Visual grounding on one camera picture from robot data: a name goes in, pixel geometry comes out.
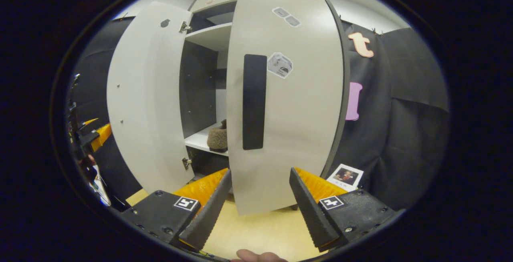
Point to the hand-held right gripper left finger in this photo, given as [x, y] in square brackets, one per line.
[210, 210]

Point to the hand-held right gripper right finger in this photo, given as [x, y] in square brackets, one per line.
[310, 210]

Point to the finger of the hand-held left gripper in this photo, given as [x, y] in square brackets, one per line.
[98, 138]
[90, 121]

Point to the white shoe cabinet door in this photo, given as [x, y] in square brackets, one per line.
[144, 93]
[300, 113]

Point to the brown fuzzy shoe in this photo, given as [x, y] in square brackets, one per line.
[217, 140]

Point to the metal door hinge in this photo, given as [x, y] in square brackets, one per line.
[186, 163]
[184, 26]

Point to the white photo card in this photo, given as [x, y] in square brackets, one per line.
[345, 177]

